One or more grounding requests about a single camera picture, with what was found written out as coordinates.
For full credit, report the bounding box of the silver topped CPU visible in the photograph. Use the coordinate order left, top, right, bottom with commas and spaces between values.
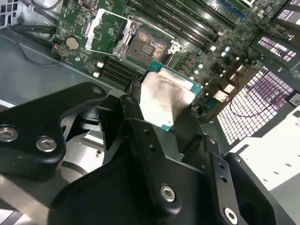
139, 60, 204, 132

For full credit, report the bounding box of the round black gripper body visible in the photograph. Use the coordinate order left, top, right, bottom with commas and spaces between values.
48, 150, 297, 225

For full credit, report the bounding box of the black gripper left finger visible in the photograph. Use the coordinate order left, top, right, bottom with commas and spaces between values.
0, 82, 182, 211

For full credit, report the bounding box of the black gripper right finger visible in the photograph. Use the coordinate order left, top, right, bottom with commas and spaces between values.
180, 106, 242, 225

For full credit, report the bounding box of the metal socket cover frame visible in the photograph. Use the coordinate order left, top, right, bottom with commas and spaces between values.
84, 8, 143, 60

